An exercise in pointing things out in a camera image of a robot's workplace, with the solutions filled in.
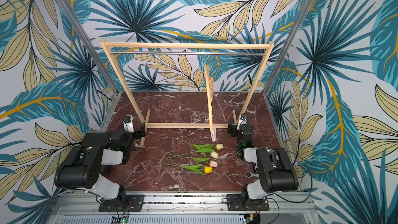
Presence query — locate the tan wavy clothes hanger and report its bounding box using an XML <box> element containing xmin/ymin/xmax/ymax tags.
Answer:
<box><xmin>204</xmin><ymin>64</ymin><xmax>217</xmax><ymax>142</ymax></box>

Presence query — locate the yellow tulip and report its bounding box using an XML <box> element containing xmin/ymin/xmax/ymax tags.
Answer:
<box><xmin>162</xmin><ymin>163</ymin><xmax>213</xmax><ymax>175</ymax></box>

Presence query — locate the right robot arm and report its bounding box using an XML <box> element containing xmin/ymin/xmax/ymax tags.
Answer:
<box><xmin>227</xmin><ymin>123</ymin><xmax>299</xmax><ymax>203</ymax></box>

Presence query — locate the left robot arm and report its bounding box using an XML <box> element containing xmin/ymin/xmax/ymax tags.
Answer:
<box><xmin>55</xmin><ymin>122</ymin><xmax>146</xmax><ymax>202</ymax></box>

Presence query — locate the white tulip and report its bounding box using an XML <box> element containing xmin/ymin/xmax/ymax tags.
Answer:
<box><xmin>165</xmin><ymin>149</ymin><xmax>219</xmax><ymax>158</ymax></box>

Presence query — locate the pink tulip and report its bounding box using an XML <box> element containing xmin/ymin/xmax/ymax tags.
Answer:
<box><xmin>162</xmin><ymin>159</ymin><xmax>218</xmax><ymax>168</ymax></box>

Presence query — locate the silver wrench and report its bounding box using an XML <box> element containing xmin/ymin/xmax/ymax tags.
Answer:
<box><xmin>245</xmin><ymin>171</ymin><xmax>259</xmax><ymax>178</ymax></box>

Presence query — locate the metal rack rod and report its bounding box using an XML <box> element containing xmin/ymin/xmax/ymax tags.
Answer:
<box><xmin>111</xmin><ymin>51</ymin><xmax>265</xmax><ymax>56</ymax></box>

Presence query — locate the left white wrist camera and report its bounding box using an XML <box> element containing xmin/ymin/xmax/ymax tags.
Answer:
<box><xmin>123</xmin><ymin>115</ymin><xmax>134</xmax><ymax>133</ymax></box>

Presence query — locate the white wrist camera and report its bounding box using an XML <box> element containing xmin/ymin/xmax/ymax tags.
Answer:
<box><xmin>123</xmin><ymin>115</ymin><xmax>134</xmax><ymax>133</ymax></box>
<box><xmin>237</xmin><ymin>114</ymin><xmax>248</xmax><ymax>130</ymax></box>

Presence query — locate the wooden clothes rack frame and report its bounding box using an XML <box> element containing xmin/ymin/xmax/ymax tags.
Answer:
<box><xmin>100</xmin><ymin>40</ymin><xmax>275</xmax><ymax>130</ymax></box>

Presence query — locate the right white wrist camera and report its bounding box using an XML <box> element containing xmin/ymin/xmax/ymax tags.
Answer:
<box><xmin>237</xmin><ymin>114</ymin><xmax>248</xmax><ymax>130</ymax></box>

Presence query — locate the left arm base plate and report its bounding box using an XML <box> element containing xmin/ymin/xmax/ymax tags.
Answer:
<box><xmin>98</xmin><ymin>195</ymin><xmax>144</xmax><ymax>212</ymax></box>

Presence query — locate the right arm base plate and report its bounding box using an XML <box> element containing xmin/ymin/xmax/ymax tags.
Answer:
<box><xmin>226</xmin><ymin>193</ymin><xmax>269</xmax><ymax>211</ymax></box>

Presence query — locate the aluminium front rail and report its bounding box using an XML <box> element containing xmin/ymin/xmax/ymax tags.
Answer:
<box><xmin>46</xmin><ymin>191</ymin><xmax>321</xmax><ymax>224</ymax></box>

